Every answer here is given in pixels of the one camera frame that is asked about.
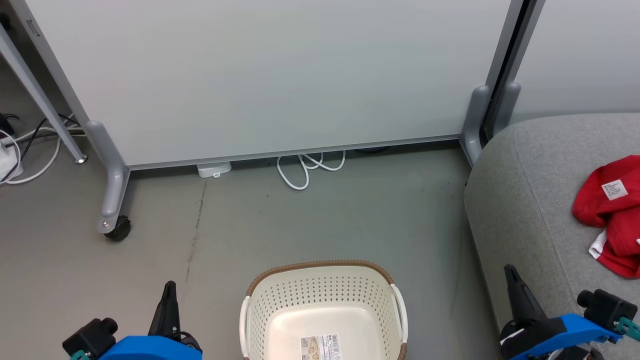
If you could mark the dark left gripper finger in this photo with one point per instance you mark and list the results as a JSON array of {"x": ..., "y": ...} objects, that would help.
[{"x": 167, "y": 315}]

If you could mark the large white partition panel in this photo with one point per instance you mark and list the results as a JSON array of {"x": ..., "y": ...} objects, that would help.
[{"x": 275, "y": 75}]

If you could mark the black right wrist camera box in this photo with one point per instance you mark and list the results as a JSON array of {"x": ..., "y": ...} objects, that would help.
[{"x": 605, "y": 307}]

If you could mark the white power strip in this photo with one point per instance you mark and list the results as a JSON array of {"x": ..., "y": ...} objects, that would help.
[{"x": 9, "y": 162}]

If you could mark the teal left camera connector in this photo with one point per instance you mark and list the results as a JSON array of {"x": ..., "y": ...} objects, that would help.
[{"x": 79, "y": 355}]

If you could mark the grey fabric sofa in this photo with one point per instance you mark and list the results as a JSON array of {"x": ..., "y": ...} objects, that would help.
[{"x": 530, "y": 210}]

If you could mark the narrow white partition panel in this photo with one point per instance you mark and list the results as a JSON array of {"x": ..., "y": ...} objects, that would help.
[{"x": 580, "y": 50}]

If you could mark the grey partition foot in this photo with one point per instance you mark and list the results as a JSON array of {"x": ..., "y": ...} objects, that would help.
[
  {"x": 507, "y": 107},
  {"x": 474, "y": 120}
]

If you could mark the cream laundry basket brown rim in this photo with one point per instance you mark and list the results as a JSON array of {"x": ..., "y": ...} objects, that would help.
[{"x": 320, "y": 305}]

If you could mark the small white adapter box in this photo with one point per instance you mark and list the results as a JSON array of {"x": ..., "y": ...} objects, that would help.
[{"x": 214, "y": 169}]

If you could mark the grey partition leg with caster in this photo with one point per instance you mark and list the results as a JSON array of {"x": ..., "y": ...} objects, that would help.
[{"x": 112, "y": 175}]

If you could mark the teal right camera connector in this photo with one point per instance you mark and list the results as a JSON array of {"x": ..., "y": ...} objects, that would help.
[{"x": 629, "y": 327}]

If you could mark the grey metal table leg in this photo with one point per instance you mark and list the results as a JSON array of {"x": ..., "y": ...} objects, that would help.
[{"x": 35, "y": 90}]

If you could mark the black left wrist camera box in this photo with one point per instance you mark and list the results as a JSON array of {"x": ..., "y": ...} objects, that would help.
[{"x": 92, "y": 335}]

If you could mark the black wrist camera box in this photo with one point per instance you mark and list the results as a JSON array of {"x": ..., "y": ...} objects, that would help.
[
  {"x": 605, "y": 307},
  {"x": 92, "y": 335}
]

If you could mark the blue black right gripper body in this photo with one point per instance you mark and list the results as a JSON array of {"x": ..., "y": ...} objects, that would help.
[{"x": 550, "y": 337}]

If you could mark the red sports garment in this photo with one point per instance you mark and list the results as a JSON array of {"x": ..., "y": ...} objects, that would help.
[{"x": 620, "y": 220}]

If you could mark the black caster wheel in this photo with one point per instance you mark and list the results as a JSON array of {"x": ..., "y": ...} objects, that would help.
[{"x": 120, "y": 230}]

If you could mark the paper label in basket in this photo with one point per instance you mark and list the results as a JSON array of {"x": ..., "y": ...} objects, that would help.
[{"x": 321, "y": 347}]

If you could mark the teal camera connector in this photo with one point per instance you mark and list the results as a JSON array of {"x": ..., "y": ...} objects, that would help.
[
  {"x": 79, "y": 355},
  {"x": 629, "y": 327}
]

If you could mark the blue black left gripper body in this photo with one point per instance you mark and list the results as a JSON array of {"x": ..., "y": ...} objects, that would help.
[{"x": 150, "y": 347}]

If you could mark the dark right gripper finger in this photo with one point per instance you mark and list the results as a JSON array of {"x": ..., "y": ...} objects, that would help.
[{"x": 522, "y": 300}]

